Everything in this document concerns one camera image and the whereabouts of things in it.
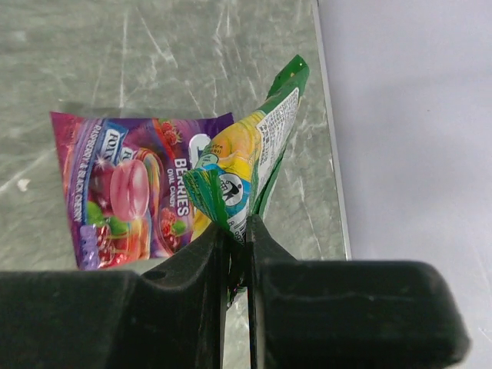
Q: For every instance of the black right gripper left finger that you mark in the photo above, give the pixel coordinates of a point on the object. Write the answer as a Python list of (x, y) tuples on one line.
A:
[(172, 316)]

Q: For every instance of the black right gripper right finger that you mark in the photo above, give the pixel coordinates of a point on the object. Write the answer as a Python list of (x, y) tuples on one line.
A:
[(348, 314)]

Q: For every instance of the purple Fox's berries candy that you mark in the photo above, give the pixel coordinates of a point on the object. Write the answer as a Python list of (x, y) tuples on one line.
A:
[(124, 187)]

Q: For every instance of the green Fox's spring tea candy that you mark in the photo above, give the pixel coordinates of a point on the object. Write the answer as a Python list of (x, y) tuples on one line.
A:
[(237, 170)]

